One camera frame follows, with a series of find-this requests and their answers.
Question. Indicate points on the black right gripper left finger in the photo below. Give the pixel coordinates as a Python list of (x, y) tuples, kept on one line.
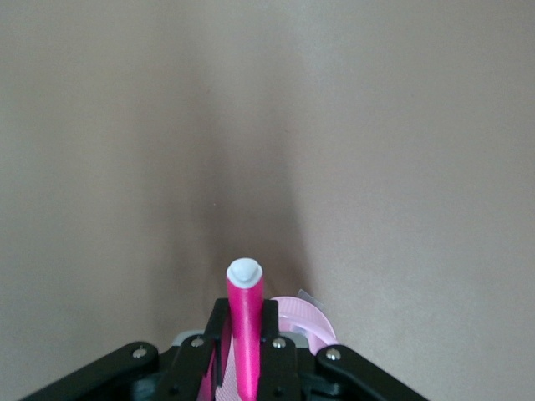
[(188, 367)]

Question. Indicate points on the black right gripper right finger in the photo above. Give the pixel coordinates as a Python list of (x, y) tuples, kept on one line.
[(280, 372)]

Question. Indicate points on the pink highlighter pen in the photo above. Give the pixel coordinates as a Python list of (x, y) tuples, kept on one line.
[(246, 326)]

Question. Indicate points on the clear tape tab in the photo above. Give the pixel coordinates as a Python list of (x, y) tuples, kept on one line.
[(307, 295)]

